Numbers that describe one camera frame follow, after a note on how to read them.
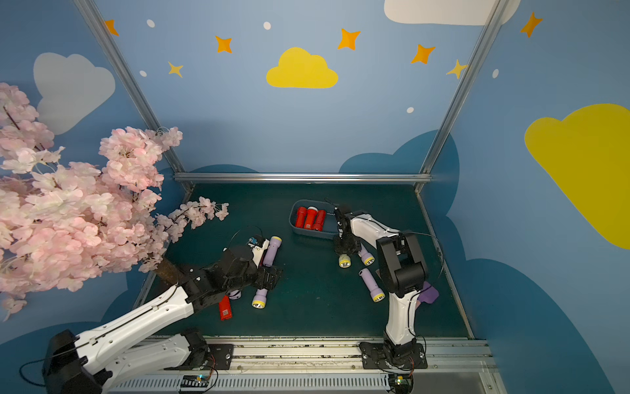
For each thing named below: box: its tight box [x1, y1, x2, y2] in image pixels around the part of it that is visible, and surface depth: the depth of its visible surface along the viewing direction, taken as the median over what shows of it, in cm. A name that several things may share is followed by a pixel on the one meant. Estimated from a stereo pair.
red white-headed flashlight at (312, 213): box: [304, 206, 319, 230], surface depth 109 cm
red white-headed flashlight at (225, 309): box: [219, 294, 233, 321], surface depth 82 cm
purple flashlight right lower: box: [357, 267, 386, 303], surface depth 89 cm
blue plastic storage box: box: [288, 198, 340, 240], surface depth 109 cm
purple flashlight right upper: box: [358, 248, 376, 266], surface depth 96 cm
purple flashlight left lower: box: [251, 288, 269, 310], surface depth 85 cm
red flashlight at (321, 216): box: [314, 209, 328, 232], surface depth 109 cm
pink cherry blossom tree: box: [0, 82, 229, 322], surface depth 52 cm
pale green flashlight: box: [337, 253, 352, 269], surface depth 95 cm
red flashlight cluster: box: [295, 206, 308, 229], surface depth 109 cm
